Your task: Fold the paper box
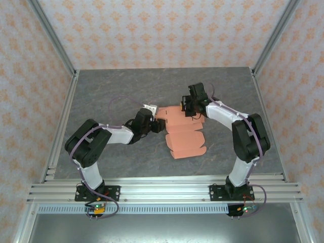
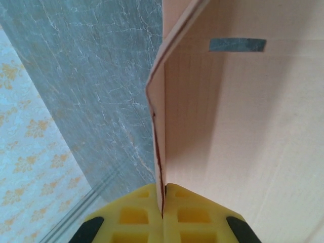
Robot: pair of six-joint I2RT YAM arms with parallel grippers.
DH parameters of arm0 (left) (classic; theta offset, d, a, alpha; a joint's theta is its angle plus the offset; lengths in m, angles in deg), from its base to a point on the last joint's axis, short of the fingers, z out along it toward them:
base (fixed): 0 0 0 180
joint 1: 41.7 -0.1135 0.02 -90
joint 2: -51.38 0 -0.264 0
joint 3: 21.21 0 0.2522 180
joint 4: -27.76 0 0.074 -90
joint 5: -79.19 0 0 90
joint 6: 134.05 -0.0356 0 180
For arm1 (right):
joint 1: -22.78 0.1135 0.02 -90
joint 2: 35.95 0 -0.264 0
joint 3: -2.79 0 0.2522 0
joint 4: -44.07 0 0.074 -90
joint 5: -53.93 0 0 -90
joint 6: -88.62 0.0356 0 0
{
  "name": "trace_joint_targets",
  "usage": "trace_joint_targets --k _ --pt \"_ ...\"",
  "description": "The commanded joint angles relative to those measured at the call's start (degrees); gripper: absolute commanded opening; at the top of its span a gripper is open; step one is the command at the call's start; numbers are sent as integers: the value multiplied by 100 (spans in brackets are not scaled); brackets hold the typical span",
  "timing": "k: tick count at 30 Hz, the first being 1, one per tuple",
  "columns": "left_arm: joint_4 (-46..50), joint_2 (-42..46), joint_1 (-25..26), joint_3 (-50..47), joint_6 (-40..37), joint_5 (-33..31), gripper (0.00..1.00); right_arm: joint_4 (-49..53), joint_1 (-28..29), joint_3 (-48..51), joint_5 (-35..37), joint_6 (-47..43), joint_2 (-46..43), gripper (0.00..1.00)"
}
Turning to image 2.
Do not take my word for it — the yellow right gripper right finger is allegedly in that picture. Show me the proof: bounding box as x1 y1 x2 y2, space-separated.
163 182 257 243

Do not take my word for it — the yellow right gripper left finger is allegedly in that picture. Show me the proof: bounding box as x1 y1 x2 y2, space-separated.
72 183 163 243

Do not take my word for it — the pink paper box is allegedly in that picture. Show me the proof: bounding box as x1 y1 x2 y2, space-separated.
145 0 324 243

